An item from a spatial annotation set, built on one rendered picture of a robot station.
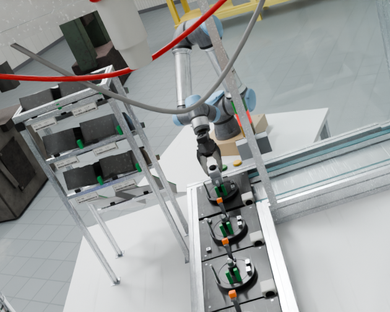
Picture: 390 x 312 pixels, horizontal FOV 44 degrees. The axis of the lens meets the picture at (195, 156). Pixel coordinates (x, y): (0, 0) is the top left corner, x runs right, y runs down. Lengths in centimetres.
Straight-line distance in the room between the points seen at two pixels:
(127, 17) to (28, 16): 18
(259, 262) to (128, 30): 124
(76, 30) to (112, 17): 638
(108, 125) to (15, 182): 335
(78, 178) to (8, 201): 312
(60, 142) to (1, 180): 316
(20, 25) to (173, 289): 139
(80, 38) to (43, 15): 626
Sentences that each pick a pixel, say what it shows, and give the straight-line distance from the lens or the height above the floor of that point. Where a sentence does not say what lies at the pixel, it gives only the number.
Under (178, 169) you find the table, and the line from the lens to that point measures 262.
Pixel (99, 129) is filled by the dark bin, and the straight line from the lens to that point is 176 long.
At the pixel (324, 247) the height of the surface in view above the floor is 86.
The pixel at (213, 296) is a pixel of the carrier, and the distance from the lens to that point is 166.
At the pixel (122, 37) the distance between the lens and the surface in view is 58.
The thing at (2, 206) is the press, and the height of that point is 20.
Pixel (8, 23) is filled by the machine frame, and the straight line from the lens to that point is 72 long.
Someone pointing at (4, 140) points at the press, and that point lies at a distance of 509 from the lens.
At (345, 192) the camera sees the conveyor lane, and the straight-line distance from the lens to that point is 198.
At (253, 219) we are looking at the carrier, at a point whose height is 97.
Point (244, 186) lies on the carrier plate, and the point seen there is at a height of 97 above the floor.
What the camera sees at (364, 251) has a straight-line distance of 180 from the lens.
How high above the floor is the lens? 210
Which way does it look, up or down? 28 degrees down
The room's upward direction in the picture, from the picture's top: 23 degrees counter-clockwise
